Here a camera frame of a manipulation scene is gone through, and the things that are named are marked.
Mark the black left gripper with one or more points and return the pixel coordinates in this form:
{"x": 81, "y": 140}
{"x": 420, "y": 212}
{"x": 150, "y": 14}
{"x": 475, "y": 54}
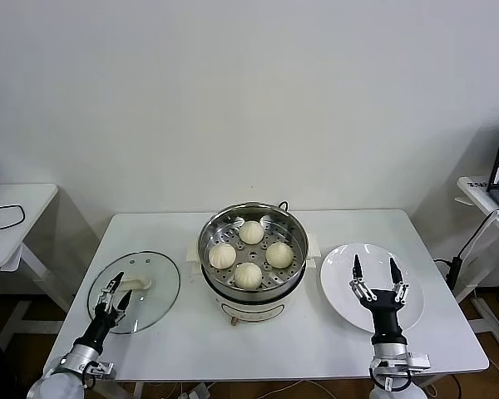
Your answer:
{"x": 100, "y": 326}

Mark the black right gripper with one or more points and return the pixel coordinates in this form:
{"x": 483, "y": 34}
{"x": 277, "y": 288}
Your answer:
{"x": 384, "y": 316}

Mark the round glass pot lid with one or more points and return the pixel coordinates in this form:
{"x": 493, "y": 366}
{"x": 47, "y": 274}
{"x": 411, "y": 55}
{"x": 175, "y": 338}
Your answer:
{"x": 158, "y": 282}

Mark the white steamed baozi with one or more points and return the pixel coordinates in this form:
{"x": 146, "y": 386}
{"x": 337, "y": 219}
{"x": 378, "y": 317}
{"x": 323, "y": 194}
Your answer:
{"x": 250, "y": 232}
{"x": 248, "y": 276}
{"x": 221, "y": 255}
{"x": 279, "y": 254}

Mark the perforated steel steamer basket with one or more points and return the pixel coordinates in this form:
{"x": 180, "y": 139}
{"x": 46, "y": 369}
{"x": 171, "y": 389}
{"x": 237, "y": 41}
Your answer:
{"x": 291, "y": 232}

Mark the steel steamer pot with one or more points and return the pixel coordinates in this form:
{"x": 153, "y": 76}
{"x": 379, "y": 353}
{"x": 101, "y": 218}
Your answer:
{"x": 253, "y": 309}

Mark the round white plate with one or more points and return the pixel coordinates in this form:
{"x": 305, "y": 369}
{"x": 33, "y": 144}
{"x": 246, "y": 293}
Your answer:
{"x": 337, "y": 291}

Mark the white desk with laptop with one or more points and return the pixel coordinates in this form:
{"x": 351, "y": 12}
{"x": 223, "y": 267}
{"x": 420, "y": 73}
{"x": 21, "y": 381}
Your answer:
{"x": 478, "y": 199}

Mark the white side table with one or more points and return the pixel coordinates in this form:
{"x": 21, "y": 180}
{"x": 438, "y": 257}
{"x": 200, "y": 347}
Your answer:
{"x": 25, "y": 208}

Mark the white power strip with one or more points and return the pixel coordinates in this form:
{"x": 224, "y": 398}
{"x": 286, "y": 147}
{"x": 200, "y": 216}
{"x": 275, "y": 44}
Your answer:
{"x": 199, "y": 390}

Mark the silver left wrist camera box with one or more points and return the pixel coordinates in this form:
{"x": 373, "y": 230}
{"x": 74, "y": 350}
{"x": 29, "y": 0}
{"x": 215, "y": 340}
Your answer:
{"x": 100, "y": 370}

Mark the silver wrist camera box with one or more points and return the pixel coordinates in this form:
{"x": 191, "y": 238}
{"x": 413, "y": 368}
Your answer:
{"x": 100, "y": 370}
{"x": 418, "y": 360}

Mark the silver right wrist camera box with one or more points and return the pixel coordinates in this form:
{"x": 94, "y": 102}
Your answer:
{"x": 418, "y": 360}

